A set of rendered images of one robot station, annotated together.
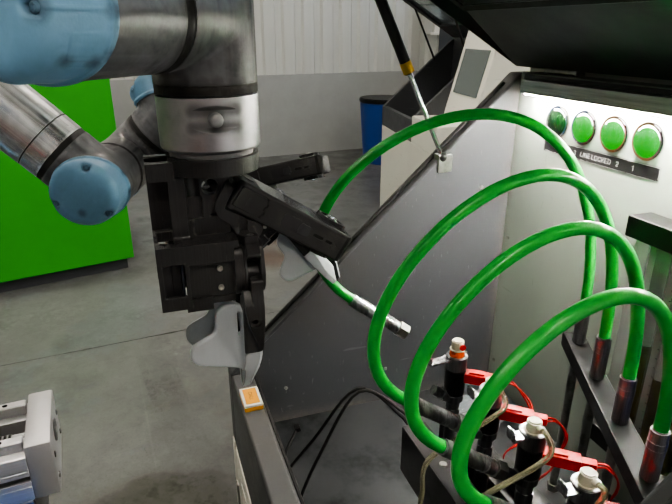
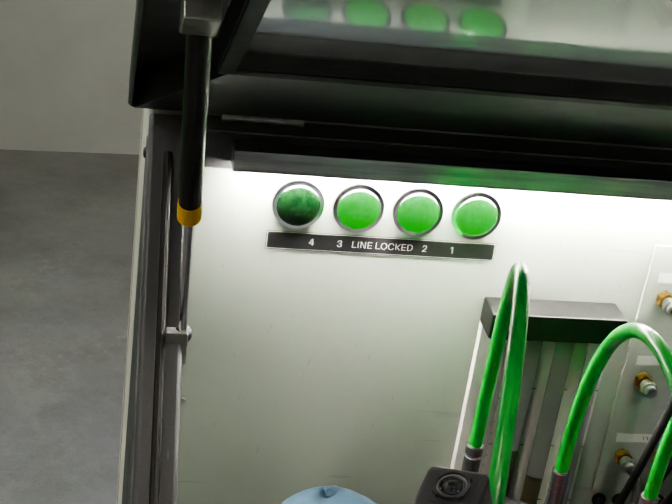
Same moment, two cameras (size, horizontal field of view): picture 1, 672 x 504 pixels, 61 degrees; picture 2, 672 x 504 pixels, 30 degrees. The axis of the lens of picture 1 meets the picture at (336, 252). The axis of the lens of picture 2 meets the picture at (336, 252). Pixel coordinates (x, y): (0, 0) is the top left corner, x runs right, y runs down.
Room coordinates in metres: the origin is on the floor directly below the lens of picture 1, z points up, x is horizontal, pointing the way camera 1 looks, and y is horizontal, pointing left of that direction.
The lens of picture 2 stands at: (0.74, 0.75, 1.86)
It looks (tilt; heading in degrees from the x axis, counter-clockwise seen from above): 25 degrees down; 278
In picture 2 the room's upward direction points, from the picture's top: 8 degrees clockwise
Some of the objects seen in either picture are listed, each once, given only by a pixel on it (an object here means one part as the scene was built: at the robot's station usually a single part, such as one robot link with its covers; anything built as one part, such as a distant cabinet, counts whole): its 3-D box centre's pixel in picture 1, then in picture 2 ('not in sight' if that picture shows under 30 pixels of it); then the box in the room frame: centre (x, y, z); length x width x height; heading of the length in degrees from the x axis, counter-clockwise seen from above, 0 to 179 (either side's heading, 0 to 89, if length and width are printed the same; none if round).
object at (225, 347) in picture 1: (225, 350); not in sight; (0.42, 0.09, 1.27); 0.06 x 0.03 x 0.09; 109
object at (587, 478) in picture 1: (587, 483); not in sight; (0.42, -0.24, 1.12); 0.02 x 0.02 x 0.03
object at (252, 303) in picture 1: (248, 301); not in sight; (0.42, 0.07, 1.31); 0.05 x 0.02 x 0.09; 19
